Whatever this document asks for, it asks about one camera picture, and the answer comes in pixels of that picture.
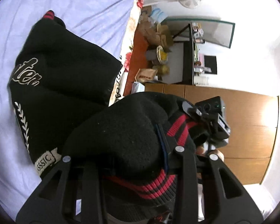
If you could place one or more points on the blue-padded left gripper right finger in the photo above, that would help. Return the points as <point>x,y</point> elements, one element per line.
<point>225,198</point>

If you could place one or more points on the light blue bed sheet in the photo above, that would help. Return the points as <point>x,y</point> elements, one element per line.
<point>58,63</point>

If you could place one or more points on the brown paper bag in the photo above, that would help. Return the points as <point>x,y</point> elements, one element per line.
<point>145,75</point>

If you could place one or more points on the black side desk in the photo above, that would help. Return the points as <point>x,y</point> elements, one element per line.
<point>188,56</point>

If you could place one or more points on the floral blanket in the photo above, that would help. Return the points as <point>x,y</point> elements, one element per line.
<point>126,52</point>

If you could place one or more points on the brown wooden wardrobe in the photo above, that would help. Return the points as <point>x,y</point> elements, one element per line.
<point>253,119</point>

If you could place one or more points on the green framed mirror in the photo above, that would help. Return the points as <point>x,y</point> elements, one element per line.
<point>212,31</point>

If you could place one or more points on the cardboard boxes pile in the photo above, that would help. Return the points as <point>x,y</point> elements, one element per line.
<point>154,32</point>

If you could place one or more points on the grey waste bin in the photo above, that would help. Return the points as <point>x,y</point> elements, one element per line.
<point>157,56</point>

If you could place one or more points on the black red varsity jacket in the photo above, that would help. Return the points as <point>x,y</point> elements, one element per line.
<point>121,142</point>

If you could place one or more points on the black monitor on desk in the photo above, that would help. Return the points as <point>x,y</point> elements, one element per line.
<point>211,62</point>

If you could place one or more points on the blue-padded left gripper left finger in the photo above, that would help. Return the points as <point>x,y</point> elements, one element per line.
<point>67,194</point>

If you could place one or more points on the person's right hand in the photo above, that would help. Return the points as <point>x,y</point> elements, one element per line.
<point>201,151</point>

